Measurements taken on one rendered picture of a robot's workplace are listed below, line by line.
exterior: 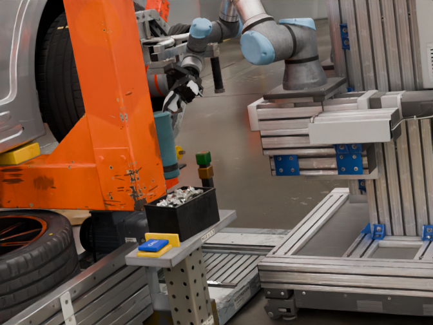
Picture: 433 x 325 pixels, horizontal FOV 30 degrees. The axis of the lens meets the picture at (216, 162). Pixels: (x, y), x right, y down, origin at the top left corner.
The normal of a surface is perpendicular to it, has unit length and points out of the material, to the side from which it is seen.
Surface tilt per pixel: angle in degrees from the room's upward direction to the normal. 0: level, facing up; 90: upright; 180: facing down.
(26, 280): 90
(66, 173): 90
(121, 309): 90
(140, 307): 90
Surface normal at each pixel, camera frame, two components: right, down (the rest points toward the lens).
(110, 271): 0.87, -0.01
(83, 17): -0.48, 0.29
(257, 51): -0.75, 0.38
